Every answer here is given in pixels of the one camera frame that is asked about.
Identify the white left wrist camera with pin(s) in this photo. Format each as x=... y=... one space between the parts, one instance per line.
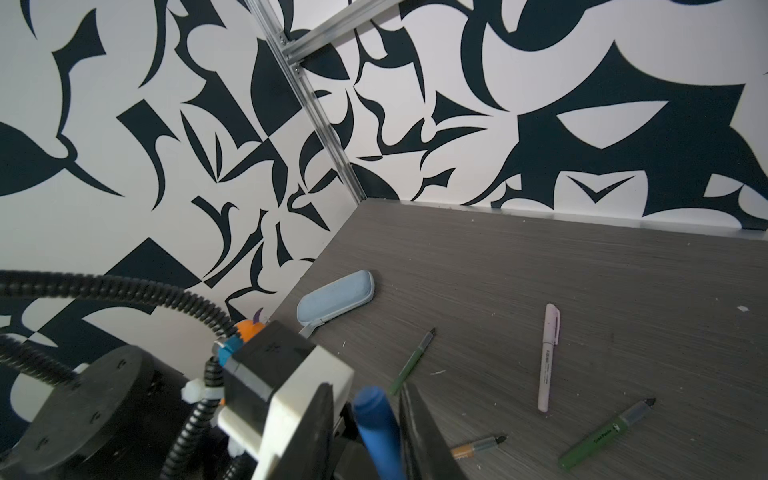
x=269 y=383

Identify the blue pen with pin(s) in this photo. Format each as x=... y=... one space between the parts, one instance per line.
x=380 y=432

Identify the light blue pencil case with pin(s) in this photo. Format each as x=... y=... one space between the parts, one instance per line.
x=333 y=300

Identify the pink fountain pen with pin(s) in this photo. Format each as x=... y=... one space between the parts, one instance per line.
x=550 y=339

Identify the green pen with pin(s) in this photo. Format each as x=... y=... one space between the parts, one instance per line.
x=413 y=360
x=604 y=435

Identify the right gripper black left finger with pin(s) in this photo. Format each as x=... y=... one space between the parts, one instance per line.
x=307 y=455

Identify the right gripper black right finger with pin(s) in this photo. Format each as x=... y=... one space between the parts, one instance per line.
x=425 y=453

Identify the orange brown pen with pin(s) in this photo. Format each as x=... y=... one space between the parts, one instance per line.
x=471 y=449

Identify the orange shark plush toy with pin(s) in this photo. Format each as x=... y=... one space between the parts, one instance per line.
x=248 y=328

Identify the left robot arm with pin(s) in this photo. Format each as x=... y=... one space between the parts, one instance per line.
x=128 y=415

